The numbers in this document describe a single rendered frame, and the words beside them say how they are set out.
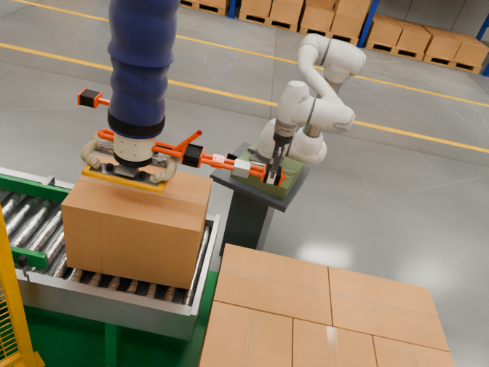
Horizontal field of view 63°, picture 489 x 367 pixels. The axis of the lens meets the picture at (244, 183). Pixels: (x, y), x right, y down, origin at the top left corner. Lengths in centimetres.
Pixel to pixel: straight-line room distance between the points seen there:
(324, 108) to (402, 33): 767
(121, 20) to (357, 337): 171
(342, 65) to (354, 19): 687
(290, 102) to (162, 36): 50
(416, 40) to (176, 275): 800
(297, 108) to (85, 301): 127
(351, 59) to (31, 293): 183
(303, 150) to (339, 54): 60
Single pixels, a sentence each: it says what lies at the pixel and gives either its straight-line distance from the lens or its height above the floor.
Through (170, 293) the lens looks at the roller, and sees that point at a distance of 202.
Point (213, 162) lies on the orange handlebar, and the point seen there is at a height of 122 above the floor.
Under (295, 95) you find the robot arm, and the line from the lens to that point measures 151.
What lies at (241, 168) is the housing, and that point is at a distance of 168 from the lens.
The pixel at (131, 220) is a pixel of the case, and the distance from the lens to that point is 179.
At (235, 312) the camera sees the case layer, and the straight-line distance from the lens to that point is 201.
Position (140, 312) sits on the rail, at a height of 54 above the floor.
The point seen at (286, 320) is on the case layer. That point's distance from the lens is 205.
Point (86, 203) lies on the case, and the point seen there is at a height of 95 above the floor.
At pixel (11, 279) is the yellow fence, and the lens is 193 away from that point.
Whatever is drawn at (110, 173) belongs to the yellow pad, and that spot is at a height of 111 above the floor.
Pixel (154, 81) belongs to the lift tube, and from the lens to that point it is 154.
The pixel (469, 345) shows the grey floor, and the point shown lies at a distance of 329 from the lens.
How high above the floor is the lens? 216
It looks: 36 degrees down
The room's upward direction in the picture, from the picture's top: 14 degrees clockwise
